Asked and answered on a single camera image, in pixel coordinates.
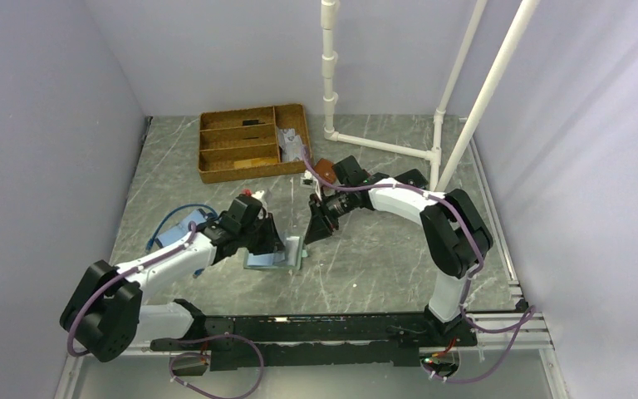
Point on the light blue card holder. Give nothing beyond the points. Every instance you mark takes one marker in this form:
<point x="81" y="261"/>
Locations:
<point x="178" y="234"/>

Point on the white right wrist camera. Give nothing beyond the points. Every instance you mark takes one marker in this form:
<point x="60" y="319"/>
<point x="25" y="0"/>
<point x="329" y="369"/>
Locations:
<point x="308" y="180"/>

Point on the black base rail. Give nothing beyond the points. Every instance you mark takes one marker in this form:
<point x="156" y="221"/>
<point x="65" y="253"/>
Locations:
<point x="400" y="339"/>

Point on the woven wicker tray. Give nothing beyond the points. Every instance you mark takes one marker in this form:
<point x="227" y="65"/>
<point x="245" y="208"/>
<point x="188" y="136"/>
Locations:
<point x="228" y="140"/>

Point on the white pvc pipe frame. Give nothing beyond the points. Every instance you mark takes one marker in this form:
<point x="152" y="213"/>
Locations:
<point x="408" y="56"/>

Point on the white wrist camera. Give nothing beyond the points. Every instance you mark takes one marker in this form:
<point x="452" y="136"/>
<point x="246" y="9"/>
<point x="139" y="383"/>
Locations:
<point x="308" y="180"/>
<point x="260" y="195"/>

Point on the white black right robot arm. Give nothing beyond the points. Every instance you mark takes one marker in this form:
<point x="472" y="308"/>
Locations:
<point x="455" y="233"/>

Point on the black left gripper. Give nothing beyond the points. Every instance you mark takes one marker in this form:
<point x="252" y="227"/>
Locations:
<point x="272" y="243"/>

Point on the orange credit card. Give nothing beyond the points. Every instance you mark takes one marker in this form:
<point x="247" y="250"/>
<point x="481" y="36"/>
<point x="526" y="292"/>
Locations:
<point x="264" y="161"/>

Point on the green card holder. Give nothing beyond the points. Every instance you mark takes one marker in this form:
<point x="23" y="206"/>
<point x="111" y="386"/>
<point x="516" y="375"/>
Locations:
<point x="288" y="259"/>

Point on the dark blue card holder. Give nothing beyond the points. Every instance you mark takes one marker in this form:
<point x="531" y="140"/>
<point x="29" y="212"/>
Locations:
<point x="413" y="178"/>

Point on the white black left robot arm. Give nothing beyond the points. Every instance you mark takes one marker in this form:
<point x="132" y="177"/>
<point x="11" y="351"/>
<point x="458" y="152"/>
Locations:
<point x="108" y="310"/>

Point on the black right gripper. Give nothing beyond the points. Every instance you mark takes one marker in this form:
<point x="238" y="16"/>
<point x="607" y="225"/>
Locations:
<point x="320" y="226"/>

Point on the brown leather card holder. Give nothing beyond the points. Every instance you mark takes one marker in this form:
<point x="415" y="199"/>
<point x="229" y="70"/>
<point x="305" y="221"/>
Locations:
<point x="324" y="168"/>

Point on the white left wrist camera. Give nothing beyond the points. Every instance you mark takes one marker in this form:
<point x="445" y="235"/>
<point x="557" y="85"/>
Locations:
<point x="260" y="195"/>

